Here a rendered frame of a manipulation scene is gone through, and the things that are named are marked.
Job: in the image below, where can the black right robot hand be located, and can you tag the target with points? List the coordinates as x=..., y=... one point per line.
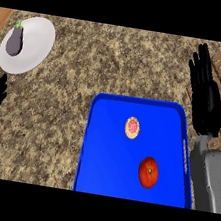
x=205, y=90

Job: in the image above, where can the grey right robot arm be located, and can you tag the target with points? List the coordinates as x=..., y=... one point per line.
x=210, y=179

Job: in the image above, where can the blue plastic tray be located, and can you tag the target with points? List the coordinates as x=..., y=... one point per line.
x=136, y=150

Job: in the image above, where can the purple eggplant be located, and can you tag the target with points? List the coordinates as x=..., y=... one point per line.
x=15, y=40

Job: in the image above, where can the white plate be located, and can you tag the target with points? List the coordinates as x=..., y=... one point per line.
x=31, y=47

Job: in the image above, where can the red tomato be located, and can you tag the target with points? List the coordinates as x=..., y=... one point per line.
x=148, y=172

